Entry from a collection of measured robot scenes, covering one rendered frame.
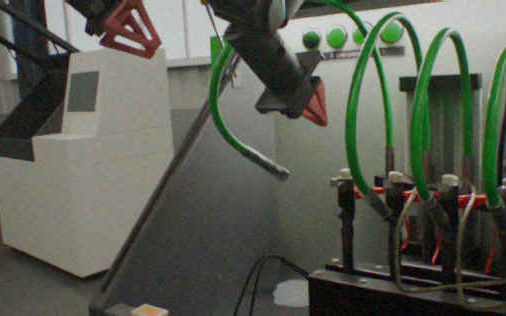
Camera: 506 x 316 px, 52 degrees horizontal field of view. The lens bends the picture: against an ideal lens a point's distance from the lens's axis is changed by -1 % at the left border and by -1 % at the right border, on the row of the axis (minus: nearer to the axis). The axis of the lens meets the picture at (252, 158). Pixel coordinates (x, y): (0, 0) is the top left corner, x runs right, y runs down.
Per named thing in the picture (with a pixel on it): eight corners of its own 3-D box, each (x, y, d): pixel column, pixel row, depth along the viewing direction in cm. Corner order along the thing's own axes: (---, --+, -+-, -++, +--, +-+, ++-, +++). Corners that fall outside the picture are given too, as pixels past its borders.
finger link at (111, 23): (167, 39, 79) (117, -3, 77) (177, 24, 72) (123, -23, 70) (139, 72, 77) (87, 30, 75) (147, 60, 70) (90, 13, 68)
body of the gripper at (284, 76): (328, 59, 71) (300, 19, 66) (294, 117, 67) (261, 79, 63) (294, 61, 75) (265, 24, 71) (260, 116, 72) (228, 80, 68)
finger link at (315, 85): (349, 112, 74) (315, 67, 69) (327, 153, 72) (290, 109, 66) (313, 112, 79) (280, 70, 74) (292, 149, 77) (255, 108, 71)
